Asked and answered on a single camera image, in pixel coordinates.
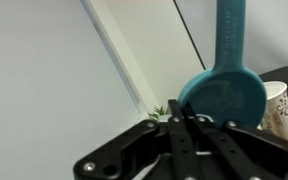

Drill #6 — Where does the small green plant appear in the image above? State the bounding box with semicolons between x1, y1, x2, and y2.
148;106;167;121

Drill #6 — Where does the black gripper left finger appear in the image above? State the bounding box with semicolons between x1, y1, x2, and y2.
73;100;198;180

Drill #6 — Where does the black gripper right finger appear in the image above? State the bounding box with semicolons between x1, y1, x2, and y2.
184;104;288;180

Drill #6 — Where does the patterned paper cup back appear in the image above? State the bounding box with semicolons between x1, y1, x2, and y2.
261;81;288;140

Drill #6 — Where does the blue plastic scoop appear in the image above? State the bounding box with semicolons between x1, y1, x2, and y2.
178;0;266;128

